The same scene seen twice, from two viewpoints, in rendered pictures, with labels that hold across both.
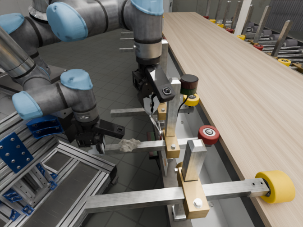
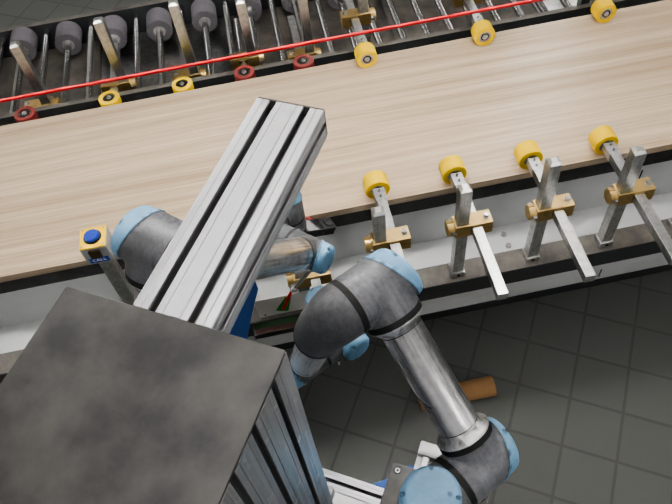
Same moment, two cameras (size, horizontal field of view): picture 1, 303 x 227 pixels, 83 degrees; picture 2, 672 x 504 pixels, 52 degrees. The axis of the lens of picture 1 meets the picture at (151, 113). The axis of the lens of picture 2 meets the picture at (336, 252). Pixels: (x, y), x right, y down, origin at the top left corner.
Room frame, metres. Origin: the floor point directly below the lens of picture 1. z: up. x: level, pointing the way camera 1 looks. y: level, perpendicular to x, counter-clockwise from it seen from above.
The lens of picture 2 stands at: (0.34, 1.11, 2.60)
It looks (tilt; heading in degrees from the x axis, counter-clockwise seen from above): 54 degrees down; 272
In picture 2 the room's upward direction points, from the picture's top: 8 degrees counter-clockwise
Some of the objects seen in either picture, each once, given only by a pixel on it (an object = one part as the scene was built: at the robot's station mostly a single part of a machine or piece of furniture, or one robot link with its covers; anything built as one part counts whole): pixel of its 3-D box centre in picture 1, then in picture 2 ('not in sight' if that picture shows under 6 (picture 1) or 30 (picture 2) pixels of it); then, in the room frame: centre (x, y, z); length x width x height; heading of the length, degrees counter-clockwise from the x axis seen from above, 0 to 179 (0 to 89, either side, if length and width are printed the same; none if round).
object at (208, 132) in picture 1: (206, 140); not in sight; (0.47, -0.23, 0.85); 0.08 x 0.08 x 0.11
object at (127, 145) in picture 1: (129, 143); not in sight; (0.44, 0.09, 0.87); 0.09 x 0.07 x 0.02; 96
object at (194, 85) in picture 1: (188, 81); not in sight; (0.50, -0.12, 1.11); 0.06 x 0.06 x 0.02
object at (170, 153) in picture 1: (171, 141); (308, 275); (0.47, -0.08, 0.84); 0.13 x 0.06 x 0.05; 6
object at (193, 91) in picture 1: (187, 88); not in sight; (0.50, -0.12, 1.09); 0.06 x 0.06 x 0.02
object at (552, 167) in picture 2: not in sight; (540, 213); (-0.25, -0.15, 0.92); 0.03 x 0.03 x 0.48; 6
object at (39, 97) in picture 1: (40, 98); (340, 339); (0.39, 0.30, 1.12); 0.11 x 0.11 x 0.08; 33
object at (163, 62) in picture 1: (161, 89); not in sight; (0.74, -0.05, 0.93); 0.03 x 0.03 x 0.48; 6
